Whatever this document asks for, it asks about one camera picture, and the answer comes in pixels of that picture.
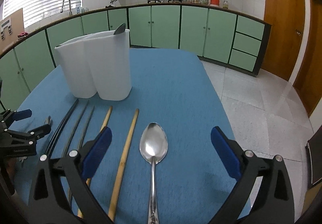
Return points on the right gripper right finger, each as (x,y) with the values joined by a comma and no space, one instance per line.
(274,202)

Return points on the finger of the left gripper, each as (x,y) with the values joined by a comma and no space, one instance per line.
(33,134)
(9,116)

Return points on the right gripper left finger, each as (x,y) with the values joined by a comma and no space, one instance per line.
(47,200)

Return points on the small clear-handled spoon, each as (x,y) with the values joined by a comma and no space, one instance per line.
(48,120)

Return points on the thin metal chopstick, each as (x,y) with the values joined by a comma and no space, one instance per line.
(67,145)
(80,144)

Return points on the bamboo chopstick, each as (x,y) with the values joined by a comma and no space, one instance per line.
(121,167)
(105,122)

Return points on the large steel spoon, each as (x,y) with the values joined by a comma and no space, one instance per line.
(153,148)

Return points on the small steel spoon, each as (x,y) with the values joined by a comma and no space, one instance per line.
(120,29)

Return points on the black chopstick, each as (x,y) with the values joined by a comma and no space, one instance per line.
(58,131)

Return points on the green lower kitchen cabinets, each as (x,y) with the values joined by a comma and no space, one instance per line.
(224,37)

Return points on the dark board at right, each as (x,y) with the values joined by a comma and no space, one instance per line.
(314,149)

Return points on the cardboard box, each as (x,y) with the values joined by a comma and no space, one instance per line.
(11,27)

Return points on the white plastic utensil holder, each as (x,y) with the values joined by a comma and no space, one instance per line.
(97,63)

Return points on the blue table cloth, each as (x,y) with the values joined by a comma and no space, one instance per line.
(171,88)

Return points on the steel sink faucet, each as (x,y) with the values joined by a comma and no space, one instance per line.
(66,4)

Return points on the brown wooden door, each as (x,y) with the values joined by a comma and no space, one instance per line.
(286,18)

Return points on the glass jar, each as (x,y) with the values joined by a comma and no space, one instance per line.
(225,5)

